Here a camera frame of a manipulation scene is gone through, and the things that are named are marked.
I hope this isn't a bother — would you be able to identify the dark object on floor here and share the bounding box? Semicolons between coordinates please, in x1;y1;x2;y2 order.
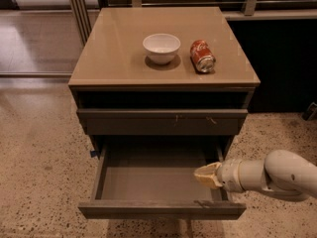
301;102;317;121

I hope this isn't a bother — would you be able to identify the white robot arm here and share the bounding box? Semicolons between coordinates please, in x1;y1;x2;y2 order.
194;150;317;201

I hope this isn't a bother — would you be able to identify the grey drawer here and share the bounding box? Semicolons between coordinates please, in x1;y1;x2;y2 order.
78;143;246;220
77;108;248;136

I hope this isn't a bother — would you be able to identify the blue tape piece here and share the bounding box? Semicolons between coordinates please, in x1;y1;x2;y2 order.
90;150;99;158

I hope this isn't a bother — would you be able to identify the white ceramic bowl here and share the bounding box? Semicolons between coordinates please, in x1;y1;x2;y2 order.
143;34;181;64

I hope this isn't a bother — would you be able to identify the red soda can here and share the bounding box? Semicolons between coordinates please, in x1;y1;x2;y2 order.
190;40;216;73

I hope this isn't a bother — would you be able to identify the metal railing frame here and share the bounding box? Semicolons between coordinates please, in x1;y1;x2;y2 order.
64;0;317;47

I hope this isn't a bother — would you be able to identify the grey drawer cabinet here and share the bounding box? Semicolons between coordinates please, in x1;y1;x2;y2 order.
69;7;260;151

